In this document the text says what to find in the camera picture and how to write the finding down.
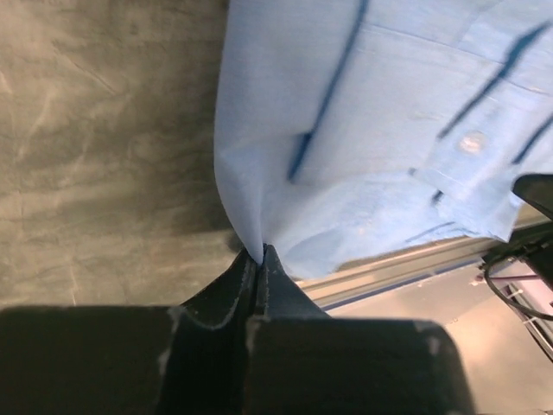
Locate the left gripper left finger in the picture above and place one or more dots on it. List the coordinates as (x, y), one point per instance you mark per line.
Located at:
(172, 359)

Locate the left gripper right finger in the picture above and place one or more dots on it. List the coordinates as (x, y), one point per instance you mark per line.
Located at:
(303, 361)

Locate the light blue long sleeve shirt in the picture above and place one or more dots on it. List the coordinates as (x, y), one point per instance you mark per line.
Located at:
(349, 129)

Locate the aluminium mounting rail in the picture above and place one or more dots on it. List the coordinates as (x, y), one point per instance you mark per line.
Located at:
(371, 277)

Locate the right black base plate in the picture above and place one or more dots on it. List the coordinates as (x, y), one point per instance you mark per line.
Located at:
(533, 246)

